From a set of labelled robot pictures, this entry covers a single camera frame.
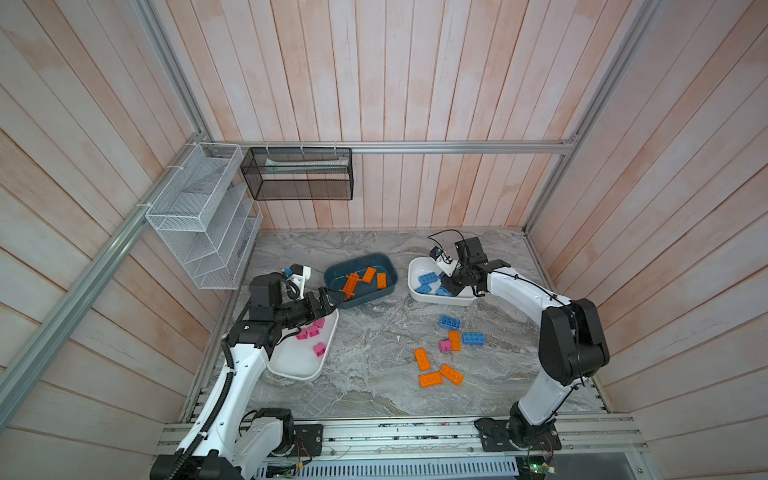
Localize white wire mesh shelf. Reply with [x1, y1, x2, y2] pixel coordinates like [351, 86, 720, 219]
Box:
[146, 143, 263, 290]

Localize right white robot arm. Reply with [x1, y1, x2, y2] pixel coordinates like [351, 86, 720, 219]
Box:
[429, 237, 610, 448]

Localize orange lego brick top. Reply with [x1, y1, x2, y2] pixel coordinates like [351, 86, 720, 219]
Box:
[361, 267, 377, 284]

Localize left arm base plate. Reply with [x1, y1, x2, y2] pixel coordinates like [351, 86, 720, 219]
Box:
[268, 423, 324, 458]

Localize aluminium front rail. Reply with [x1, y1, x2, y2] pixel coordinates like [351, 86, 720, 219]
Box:
[152, 413, 649, 466]

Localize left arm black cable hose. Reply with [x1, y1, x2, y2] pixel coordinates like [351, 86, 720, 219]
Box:
[161, 335, 253, 480]

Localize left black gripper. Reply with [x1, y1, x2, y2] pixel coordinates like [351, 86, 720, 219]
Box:
[274, 287, 347, 329]

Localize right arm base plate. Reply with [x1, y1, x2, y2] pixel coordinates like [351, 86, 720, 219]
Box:
[474, 417, 562, 452]

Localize white bin back right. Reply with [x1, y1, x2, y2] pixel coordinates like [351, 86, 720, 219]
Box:
[407, 257, 476, 306]

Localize white bin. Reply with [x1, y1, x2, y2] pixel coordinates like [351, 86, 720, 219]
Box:
[267, 311, 339, 381]
[407, 257, 476, 306]

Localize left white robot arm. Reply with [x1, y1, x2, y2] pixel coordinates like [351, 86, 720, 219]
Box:
[149, 264, 347, 479]

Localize black mesh basket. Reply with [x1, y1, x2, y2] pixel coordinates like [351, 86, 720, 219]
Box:
[240, 146, 355, 202]

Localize teal plastic bin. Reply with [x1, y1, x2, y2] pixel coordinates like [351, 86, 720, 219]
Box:
[323, 252, 399, 309]

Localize long orange lego stack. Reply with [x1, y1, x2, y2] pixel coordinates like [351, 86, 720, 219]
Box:
[342, 272, 361, 300]

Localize white bin left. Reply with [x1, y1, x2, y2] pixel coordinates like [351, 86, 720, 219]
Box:
[267, 311, 339, 381]

